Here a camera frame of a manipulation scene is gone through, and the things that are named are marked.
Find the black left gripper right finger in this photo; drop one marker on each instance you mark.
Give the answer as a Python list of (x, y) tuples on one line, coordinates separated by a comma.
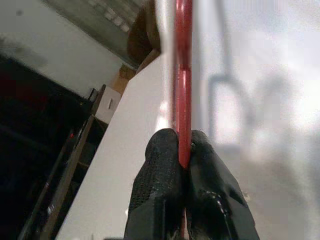
[(215, 200)]

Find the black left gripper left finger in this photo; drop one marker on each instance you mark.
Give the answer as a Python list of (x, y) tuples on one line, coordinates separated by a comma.
[(157, 187)]

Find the plain white t-shirt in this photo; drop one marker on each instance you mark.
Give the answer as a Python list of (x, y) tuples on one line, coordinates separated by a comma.
[(275, 125)]

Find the red plastic clothes hanger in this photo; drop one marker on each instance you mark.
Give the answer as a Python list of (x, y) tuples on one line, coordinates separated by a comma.
[(183, 75)]

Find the dark TV stand white drawers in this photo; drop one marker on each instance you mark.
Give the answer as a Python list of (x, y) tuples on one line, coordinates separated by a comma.
[(37, 125)]

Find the brown armchair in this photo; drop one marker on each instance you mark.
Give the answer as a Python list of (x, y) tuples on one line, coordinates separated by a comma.
[(142, 37)]

